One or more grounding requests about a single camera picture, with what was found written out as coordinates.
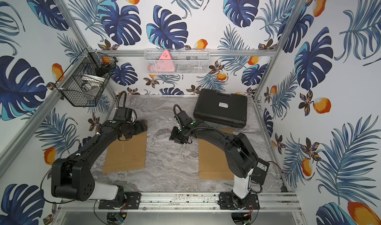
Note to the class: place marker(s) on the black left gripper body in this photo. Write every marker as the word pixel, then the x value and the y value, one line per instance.
pixel 140 127

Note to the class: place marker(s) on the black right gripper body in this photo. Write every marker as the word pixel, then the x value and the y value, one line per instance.
pixel 178 135

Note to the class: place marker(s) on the brown kraft file bag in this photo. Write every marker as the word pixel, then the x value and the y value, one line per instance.
pixel 126 155
pixel 212 162

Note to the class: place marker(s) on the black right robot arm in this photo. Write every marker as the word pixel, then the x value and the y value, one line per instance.
pixel 240 155

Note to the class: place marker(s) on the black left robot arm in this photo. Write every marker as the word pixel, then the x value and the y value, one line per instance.
pixel 72 178

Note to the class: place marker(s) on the black plastic tool case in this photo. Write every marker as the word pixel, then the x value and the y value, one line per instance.
pixel 219 108

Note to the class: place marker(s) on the pink triangle item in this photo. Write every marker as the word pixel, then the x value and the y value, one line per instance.
pixel 164 64

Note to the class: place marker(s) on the black power adapter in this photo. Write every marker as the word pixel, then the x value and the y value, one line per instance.
pixel 260 171

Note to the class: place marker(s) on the black wire basket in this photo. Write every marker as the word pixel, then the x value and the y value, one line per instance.
pixel 88 77

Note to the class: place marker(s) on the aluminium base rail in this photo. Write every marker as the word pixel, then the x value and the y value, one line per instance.
pixel 193 202

